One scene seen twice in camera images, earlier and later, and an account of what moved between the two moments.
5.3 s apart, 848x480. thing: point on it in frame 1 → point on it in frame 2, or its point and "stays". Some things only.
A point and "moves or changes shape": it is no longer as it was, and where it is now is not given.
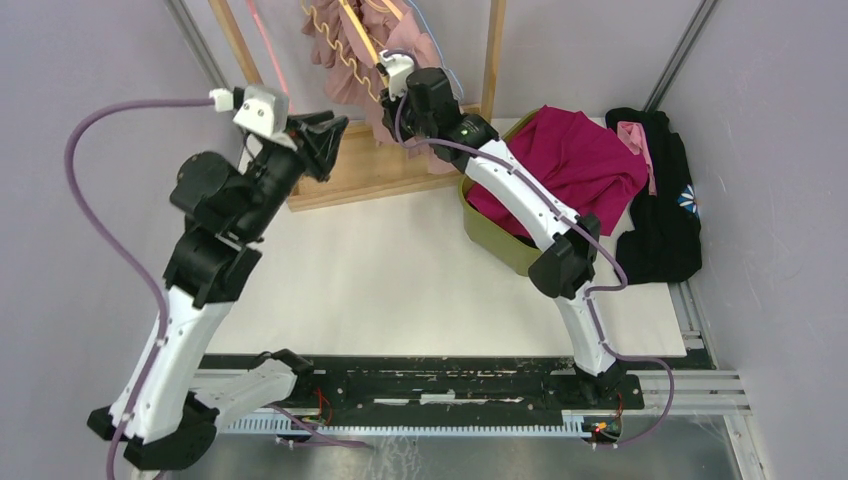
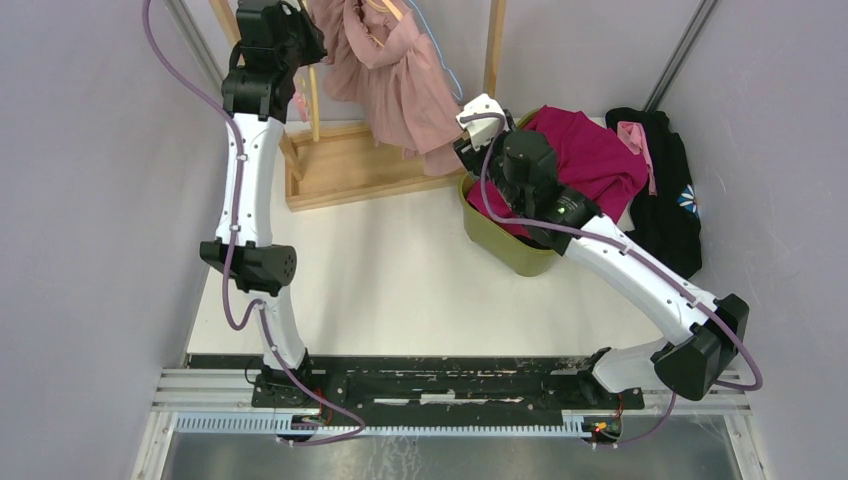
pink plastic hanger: (284, 83) moves or changes shape
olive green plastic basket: (497, 243) stays
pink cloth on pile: (633, 136) stays
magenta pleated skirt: (589, 167) stays
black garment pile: (663, 244) stays
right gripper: (390, 109) → (472, 158)
